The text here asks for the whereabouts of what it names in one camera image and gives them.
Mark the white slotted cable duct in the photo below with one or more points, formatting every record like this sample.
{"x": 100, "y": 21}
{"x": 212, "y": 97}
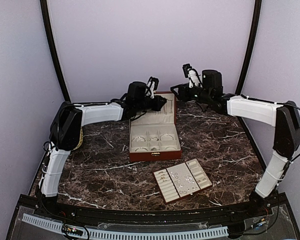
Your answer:
{"x": 83, "y": 233}

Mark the red wooden jewelry box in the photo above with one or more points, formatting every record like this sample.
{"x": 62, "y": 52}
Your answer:
{"x": 153, "y": 136}

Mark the black frame post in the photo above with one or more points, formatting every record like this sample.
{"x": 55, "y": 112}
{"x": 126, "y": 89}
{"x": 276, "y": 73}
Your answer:
{"x": 53, "y": 50}
{"x": 250, "y": 46}

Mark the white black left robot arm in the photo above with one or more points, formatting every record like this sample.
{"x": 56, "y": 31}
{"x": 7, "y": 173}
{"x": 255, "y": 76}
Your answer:
{"x": 65, "y": 130}

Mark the woven bamboo tray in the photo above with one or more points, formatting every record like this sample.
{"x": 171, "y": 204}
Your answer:
{"x": 80, "y": 140}

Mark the black front table rail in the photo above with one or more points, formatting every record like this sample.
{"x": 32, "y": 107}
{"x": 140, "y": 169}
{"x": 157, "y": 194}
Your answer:
{"x": 88, "y": 215}

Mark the red jewelry tray insert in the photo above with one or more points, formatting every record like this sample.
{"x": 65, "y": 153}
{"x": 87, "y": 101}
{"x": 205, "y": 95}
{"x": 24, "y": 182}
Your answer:
{"x": 181, "y": 180}

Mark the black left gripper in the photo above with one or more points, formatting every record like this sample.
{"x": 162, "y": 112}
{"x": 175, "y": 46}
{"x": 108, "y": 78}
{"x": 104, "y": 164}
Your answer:
{"x": 158, "y": 105}

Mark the left black frame post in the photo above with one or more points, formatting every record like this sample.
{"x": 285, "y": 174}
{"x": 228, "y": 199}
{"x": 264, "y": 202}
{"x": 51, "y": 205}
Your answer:
{"x": 53, "y": 50}

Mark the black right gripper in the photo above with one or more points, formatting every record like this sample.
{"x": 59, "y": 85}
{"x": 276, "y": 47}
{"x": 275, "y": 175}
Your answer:
{"x": 183, "y": 96}

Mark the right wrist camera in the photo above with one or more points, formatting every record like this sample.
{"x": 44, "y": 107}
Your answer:
{"x": 192, "y": 75}

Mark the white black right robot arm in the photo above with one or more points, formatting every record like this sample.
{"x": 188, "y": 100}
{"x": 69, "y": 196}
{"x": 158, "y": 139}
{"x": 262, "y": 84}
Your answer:
{"x": 207, "y": 88}

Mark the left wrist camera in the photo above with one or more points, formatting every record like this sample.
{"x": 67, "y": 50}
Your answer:
{"x": 151, "y": 86}

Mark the right black frame post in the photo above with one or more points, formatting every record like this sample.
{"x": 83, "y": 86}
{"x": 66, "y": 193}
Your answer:
{"x": 250, "y": 46}

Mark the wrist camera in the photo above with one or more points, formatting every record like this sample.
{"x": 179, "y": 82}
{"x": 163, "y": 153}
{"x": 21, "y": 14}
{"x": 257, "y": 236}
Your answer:
{"x": 151, "y": 86}
{"x": 192, "y": 75}

